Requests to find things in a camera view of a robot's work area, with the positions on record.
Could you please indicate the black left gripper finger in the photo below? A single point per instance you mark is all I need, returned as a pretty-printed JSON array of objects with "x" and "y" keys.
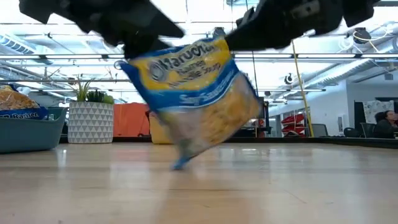
[
  {"x": 161, "y": 21},
  {"x": 143, "y": 46}
]

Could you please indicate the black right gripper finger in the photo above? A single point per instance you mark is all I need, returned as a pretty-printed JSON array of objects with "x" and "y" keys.
[
  {"x": 264, "y": 35},
  {"x": 245, "y": 17}
]

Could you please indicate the blue Maruchan ramen pack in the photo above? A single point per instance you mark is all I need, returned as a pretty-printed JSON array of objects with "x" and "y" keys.
[
  {"x": 15, "y": 102},
  {"x": 192, "y": 102}
]

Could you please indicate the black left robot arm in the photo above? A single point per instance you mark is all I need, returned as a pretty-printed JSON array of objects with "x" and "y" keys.
[{"x": 34, "y": 9}]

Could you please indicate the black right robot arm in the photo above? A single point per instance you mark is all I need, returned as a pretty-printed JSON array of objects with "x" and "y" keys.
[{"x": 359, "y": 12}]

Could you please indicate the orange box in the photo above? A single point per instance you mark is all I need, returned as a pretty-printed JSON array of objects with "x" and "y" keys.
[{"x": 130, "y": 119}]

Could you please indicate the yellow plastic bin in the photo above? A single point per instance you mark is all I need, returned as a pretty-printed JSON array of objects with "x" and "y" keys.
[{"x": 158, "y": 133}]

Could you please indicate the red storage bins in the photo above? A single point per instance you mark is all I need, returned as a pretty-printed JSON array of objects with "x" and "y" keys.
[{"x": 293, "y": 123}]

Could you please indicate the succulent in white patterned pot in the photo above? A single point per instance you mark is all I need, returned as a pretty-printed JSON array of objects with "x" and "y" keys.
[{"x": 90, "y": 124}]

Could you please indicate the grey office chair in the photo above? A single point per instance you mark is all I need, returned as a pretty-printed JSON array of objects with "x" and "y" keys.
[{"x": 319, "y": 130}]

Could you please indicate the white patterned poster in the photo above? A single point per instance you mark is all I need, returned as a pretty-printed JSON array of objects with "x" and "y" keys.
[{"x": 374, "y": 110}]

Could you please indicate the teal plastic bin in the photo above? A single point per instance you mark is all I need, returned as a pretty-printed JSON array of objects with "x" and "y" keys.
[{"x": 28, "y": 137}]

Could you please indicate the person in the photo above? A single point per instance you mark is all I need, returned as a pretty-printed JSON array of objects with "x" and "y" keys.
[{"x": 385, "y": 126}]

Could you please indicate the black ceiling camera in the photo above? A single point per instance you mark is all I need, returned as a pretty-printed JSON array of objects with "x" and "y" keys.
[
  {"x": 288, "y": 79},
  {"x": 362, "y": 35}
]

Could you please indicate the black metal table frame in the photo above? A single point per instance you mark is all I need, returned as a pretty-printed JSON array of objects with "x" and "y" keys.
[{"x": 280, "y": 141}]

